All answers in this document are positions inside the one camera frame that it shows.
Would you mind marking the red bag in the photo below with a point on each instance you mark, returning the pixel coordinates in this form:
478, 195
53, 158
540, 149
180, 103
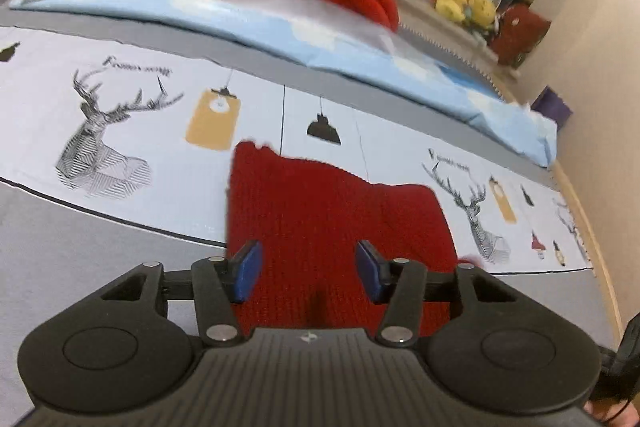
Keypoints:
520, 32

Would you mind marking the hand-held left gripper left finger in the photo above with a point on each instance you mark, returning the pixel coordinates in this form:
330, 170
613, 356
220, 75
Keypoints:
248, 271

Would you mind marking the deer print bed sheet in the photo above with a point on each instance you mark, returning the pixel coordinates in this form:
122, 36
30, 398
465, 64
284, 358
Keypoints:
165, 187

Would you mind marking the person's right hand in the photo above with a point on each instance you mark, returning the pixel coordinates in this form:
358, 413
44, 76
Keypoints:
612, 414

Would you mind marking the dark red knit sweater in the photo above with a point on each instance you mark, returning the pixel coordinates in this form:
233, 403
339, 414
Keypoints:
330, 227

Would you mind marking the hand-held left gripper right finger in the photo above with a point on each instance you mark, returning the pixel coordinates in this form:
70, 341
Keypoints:
368, 273

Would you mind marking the light blue duvet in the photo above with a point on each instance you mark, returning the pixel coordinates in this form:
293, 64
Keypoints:
320, 37

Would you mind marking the purple box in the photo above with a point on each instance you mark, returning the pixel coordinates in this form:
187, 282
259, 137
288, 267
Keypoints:
552, 106

